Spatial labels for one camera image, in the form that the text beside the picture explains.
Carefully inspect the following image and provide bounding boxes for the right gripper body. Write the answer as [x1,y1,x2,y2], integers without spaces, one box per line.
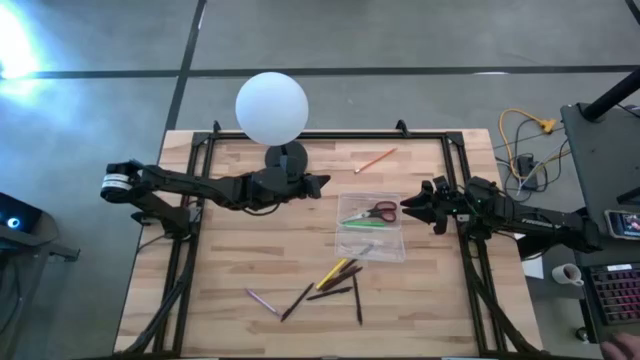
[422,174,471,236]

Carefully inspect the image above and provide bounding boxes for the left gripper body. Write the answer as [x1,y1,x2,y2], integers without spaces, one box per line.
[234,167,309,211]

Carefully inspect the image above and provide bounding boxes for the clear plastic supply box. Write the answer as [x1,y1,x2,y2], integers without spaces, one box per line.
[333,191,407,265]

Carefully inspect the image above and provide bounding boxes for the red-handled scissors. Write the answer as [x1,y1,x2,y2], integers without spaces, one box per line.
[340,200,399,225]

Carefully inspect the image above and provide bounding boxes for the orange pencil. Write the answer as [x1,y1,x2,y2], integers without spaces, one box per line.
[353,147,399,175]

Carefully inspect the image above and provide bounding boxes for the black pen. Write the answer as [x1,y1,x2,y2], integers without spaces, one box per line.
[280,282,316,323]
[338,242,376,275]
[352,274,364,327]
[305,286,354,302]

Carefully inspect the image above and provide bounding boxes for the yellow pencil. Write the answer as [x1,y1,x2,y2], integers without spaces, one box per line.
[315,257,350,292]

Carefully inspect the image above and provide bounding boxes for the dark brown pen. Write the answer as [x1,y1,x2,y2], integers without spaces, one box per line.
[321,265,364,293]

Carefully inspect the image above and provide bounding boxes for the purple pen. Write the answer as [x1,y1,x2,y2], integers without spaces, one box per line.
[244,287,282,318]

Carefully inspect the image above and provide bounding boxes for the white globe lamp black base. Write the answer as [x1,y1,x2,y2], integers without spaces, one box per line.
[234,71,310,176]

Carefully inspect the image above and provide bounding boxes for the black power adapter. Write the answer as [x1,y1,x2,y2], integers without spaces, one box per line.
[516,154,540,191]

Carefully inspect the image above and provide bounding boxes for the white paper sheet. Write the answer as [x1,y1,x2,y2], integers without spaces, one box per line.
[522,254,545,280]

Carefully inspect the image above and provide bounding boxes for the white mug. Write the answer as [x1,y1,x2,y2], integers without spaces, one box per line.
[551,262,585,288]

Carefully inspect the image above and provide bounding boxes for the dark grey desk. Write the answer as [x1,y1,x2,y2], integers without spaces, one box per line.
[559,102,640,241]

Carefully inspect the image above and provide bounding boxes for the smartphone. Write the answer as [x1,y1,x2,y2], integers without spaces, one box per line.
[603,209,640,240]

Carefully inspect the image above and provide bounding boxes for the backlit keyboard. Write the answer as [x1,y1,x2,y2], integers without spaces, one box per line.
[583,262,640,326]

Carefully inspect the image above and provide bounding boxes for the black pole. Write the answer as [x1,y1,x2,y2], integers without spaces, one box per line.
[582,67,640,122]

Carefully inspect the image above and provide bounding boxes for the person's hand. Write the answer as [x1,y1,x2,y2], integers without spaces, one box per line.
[599,331,640,360]

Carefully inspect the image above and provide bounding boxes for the black device with blue light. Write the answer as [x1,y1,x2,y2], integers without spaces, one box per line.
[0,192,44,234]

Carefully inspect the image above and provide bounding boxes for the black aluminium table frame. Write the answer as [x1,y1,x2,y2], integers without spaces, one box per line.
[117,119,539,359]

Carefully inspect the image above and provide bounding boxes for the black cable bundle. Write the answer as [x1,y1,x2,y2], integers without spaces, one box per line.
[122,239,196,356]
[464,239,536,356]

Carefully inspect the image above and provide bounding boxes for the yellow cable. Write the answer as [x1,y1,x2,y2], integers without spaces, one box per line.
[498,108,558,174]

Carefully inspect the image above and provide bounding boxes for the black desk bracket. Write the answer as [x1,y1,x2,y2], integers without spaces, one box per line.
[616,185,640,206]

